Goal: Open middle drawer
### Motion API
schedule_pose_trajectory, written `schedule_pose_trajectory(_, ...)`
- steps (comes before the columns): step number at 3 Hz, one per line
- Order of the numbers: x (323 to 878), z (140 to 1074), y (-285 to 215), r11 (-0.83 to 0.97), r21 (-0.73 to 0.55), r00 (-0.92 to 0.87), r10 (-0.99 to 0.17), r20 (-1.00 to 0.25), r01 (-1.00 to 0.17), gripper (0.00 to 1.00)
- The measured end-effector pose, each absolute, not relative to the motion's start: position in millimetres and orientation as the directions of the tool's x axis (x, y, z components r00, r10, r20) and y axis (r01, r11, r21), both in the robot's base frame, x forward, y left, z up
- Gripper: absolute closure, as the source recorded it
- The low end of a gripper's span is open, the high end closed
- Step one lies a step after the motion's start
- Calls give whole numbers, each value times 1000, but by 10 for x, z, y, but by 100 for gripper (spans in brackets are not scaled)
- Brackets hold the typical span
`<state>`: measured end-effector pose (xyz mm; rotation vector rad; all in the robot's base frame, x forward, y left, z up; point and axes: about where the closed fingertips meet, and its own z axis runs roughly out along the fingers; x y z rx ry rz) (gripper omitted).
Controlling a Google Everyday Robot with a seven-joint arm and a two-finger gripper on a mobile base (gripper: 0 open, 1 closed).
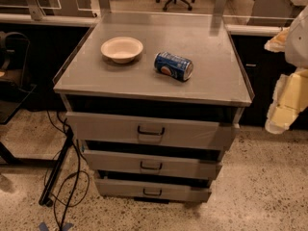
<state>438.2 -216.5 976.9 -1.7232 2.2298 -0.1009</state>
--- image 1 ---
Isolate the black chair at left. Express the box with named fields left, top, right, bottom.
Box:
left=0, top=32, right=35, bottom=124

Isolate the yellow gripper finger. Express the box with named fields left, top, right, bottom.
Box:
left=264, top=28, right=289, bottom=53
left=265, top=68, right=308, bottom=135

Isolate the grey drawer cabinet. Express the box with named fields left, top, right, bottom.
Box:
left=54, top=13, right=253, bottom=190

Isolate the grey top drawer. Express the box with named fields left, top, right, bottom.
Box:
left=66, top=112, right=239, bottom=150

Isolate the grey drawer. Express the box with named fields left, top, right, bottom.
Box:
left=84, top=150, right=222, bottom=180
left=66, top=112, right=239, bottom=150
left=94, top=179, right=212, bottom=202

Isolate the blue pepsi can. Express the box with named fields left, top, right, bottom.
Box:
left=154, top=52, right=193, bottom=82

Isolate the black stand leg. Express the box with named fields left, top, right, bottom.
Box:
left=38, top=129, right=73, bottom=206

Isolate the grey bottom drawer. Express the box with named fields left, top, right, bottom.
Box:
left=94, top=179, right=212, bottom=202

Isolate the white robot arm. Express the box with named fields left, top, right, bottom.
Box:
left=265, top=7, right=308, bottom=134

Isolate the white paper bowl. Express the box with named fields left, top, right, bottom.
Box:
left=100, top=37, right=143, bottom=64

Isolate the blue floor tape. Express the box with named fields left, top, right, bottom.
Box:
left=38, top=222, right=74, bottom=231

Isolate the black floor cable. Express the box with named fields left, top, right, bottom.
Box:
left=42, top=110, right=91, bottom=231

